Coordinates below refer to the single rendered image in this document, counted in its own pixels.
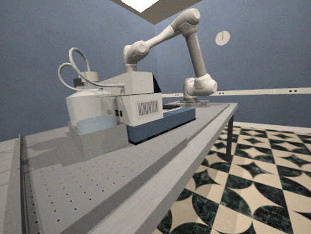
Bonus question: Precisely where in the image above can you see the clear bottle with black cap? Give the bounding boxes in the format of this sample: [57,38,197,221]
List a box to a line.
[65,78,85,126]

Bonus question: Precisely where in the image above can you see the white curved hose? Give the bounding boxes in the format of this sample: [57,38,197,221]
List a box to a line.
[69,47,118,87]

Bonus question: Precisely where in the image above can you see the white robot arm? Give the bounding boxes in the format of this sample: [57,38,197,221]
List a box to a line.
[123,8,217,103]

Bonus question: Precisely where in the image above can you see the white plastic bottle with liquid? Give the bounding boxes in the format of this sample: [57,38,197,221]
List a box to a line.
[70,71,118,135]

